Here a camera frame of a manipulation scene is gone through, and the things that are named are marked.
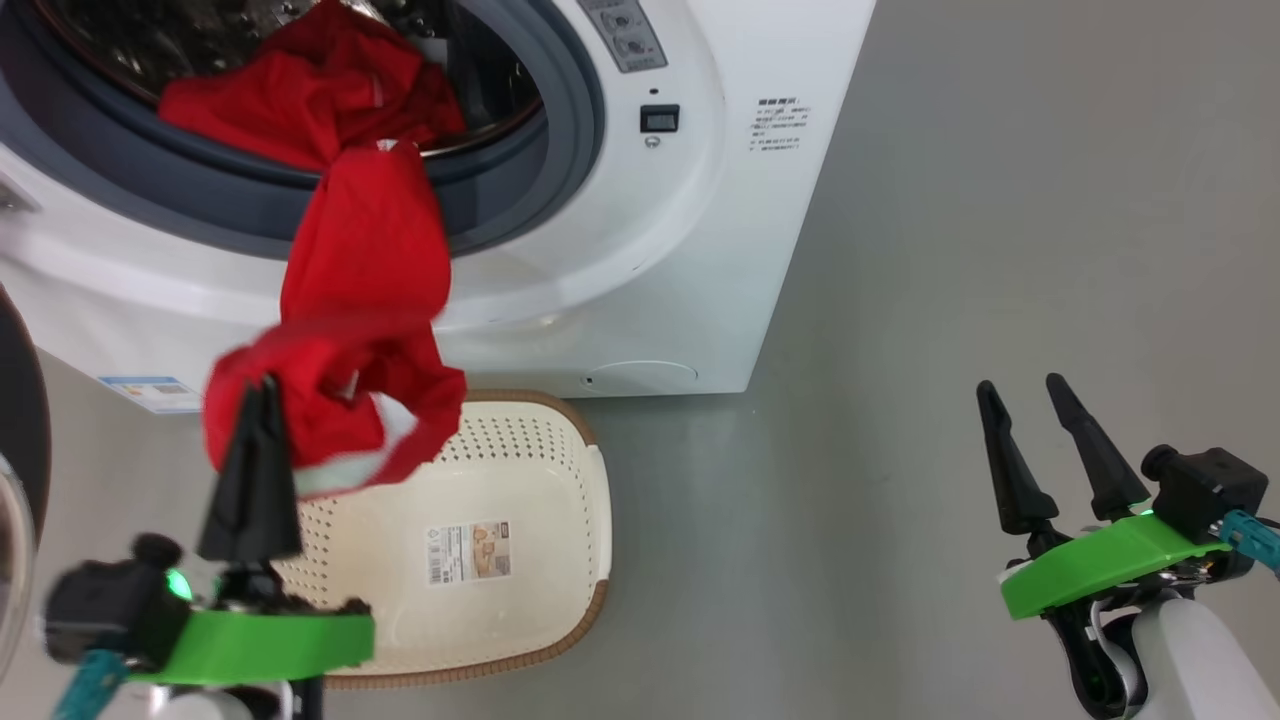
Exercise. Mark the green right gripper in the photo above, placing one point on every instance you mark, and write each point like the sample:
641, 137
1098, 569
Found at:
1100, 565

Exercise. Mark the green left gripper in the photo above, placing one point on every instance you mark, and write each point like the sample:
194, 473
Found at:
260, 640

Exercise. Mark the dark round washing machine door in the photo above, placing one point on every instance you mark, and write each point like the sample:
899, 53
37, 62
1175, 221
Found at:
18, 450

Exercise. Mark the red garment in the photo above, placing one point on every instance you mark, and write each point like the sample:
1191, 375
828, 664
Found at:
365, 260

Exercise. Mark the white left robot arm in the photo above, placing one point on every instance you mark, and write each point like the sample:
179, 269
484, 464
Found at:
230, 703

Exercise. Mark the paper basket product label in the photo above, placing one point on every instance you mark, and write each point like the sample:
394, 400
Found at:
468, 552

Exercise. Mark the cream perforated laundry basket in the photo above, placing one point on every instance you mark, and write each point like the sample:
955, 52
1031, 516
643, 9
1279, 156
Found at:
520, 600

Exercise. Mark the white front-load washing machine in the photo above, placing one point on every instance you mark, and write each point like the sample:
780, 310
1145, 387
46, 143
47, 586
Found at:
700, 220

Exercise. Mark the black door lock socket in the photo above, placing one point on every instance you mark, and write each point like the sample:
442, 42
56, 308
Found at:
659, 118

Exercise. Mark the blue white energy label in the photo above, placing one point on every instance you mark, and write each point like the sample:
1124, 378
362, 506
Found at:
150, 393

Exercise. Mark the grey warning label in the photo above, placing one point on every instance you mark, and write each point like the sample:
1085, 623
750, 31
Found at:
625, 35

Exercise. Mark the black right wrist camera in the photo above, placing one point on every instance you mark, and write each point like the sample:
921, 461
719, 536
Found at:
1210, 490

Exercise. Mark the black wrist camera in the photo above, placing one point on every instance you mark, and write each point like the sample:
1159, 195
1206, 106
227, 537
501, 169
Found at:
1210, 490
105, 605

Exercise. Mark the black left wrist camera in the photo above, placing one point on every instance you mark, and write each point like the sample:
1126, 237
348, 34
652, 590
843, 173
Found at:
105, 605

